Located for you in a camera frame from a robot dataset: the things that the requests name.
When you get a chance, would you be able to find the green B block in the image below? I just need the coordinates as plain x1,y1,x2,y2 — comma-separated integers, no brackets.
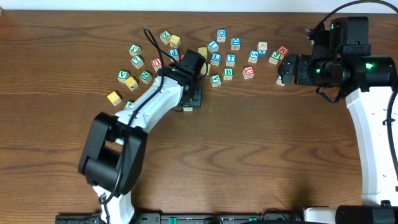
223,67,234,80

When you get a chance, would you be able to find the yellow O block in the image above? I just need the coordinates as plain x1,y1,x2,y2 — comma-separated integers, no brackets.
200,63,211,75

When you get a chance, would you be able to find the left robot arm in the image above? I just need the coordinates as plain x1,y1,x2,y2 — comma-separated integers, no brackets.
78,50,206,223

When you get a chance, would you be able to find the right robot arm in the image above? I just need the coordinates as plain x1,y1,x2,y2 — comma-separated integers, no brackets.
278,17,397,223

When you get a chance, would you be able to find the blue 2 block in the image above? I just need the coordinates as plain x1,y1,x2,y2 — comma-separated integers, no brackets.
276,75,285,86

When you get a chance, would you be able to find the green V block right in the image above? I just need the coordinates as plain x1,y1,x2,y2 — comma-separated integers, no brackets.
210,73,222,87

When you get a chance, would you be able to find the green v block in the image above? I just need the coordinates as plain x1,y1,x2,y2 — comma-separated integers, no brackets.
210,73,222,87
117,70,130,83

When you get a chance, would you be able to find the red M block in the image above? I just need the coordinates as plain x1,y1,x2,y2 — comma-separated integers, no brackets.
277,45,289,60

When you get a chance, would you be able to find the green J block right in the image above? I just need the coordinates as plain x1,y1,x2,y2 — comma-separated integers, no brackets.
269,51,282,65

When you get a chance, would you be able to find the green j block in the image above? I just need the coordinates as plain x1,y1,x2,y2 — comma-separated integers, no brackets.
269,51,282,65
129,44,142,57

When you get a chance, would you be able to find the blue L block lower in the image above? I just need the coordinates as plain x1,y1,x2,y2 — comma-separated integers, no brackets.
210,52,221,66

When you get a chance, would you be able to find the blue l block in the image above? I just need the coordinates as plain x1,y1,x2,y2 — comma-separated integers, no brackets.
207,40,220,54
210,52,221,66

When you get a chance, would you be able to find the yellow S block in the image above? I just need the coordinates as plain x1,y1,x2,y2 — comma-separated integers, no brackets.
198,47,208,59

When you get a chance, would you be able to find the blue P block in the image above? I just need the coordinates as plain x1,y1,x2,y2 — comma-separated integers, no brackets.
169,49,180,62

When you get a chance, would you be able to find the blue X block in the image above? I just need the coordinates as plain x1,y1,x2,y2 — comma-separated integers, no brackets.
257,42,267,55

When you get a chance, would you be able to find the red U block left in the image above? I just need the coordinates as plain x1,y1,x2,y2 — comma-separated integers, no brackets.
151,57,163,72

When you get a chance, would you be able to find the red u block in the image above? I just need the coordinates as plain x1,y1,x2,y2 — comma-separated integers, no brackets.
151,57,163,72
243,66,255,79

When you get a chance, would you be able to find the blue 5 block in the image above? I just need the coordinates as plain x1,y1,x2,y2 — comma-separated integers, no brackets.
248,50,259,63

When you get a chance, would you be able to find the blue L block upper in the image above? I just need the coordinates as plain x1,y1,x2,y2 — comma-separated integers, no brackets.
207,40,220,54

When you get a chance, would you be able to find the blue T block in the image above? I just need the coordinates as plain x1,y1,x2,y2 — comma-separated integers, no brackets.
226,54,236,67

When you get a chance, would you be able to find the green N block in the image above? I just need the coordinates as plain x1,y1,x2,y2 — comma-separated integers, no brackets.
139,70,152,84

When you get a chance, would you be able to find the red U block right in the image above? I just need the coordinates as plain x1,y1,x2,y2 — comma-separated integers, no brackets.
243,66,255,79

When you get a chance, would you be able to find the yellow block beside Z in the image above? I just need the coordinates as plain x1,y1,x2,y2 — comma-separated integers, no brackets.
169,35,181,49

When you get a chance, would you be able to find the green Z block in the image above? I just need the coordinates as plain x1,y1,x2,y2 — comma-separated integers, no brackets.
160,30,172,44

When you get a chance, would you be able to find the yellow K block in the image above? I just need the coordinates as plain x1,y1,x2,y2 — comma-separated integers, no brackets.
124,77,139,91

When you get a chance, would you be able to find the green 7 block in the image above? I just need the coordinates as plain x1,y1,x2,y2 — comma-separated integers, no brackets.
131,55,144,69

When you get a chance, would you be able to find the blue D block top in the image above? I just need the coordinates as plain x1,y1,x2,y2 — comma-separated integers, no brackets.
216,29,227,42

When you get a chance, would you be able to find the blue d block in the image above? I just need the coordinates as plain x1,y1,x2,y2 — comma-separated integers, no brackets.
216,29,227,42
231,37,241,50

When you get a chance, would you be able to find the blue D block right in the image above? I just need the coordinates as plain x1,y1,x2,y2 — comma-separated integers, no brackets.
231,37,241,50

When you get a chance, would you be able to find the green 4 block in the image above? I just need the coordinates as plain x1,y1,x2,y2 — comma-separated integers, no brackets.
124,100,134,109

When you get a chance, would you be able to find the green J block left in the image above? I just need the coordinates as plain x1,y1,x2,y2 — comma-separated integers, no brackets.
129,44,142,57

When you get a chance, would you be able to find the green V block left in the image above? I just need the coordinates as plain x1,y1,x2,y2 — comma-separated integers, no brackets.
117,70,130,83

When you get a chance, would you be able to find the yellow G block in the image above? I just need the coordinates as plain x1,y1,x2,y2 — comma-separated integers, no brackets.
107,91,122,106

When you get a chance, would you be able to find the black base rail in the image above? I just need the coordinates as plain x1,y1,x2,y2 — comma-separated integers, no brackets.
54,208,304,224

